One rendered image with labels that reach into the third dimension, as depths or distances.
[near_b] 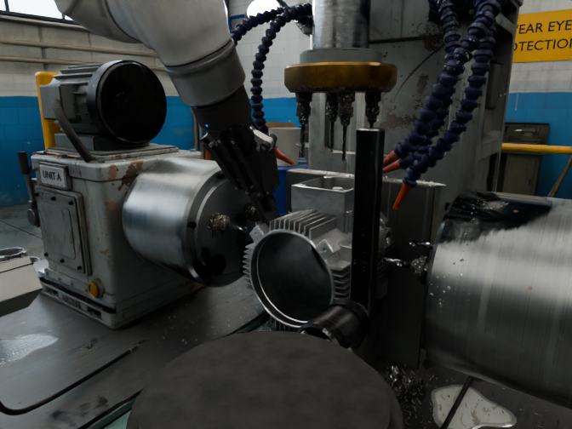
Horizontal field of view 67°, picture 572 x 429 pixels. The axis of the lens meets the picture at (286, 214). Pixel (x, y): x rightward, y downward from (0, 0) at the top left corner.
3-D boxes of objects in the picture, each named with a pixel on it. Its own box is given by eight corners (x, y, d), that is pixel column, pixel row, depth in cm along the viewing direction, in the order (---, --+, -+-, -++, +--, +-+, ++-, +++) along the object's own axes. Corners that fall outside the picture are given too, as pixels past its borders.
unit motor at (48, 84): (107, 217, 128) (91, 68, 118) (182, 236, 110) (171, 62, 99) (14, 238, 108) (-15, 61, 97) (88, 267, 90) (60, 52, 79)
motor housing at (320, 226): (305, 280, 89) (306, 191, 85) (392, 304, 79) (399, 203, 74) (243, 318, 74) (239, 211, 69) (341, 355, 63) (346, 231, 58)
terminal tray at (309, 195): (324, 212, 83) (325, 174, 81) (375, 220, 77) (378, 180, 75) (289, 225, 74) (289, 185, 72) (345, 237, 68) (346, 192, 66)
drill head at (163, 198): (174, 240, 117) (168, 147, 110) (284, 270, 96) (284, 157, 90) (88, 268, 97) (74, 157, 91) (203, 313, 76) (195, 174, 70)
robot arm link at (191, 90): (194, 37, 58) (212, 77, 61) (148, 69, 53) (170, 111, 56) (246, 30, 52) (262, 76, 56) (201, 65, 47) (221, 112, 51)
